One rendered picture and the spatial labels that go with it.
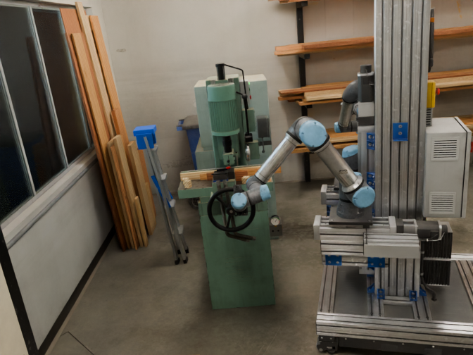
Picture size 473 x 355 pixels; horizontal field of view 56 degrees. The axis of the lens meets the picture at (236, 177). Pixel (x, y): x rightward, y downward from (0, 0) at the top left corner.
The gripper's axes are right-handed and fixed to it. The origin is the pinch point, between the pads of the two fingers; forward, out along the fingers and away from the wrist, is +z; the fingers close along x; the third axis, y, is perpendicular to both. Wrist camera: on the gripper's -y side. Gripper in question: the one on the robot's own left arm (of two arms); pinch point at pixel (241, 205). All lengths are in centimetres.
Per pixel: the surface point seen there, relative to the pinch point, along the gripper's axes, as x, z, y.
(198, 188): -26.8, 28.6, -16.8
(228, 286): -16, 64, 46
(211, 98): -13, 11, -68
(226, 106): -4, 12, -63
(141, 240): -100, 160, 3
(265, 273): 10, 61, 39
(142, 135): -74, 77, -70
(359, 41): 122, 159, -171
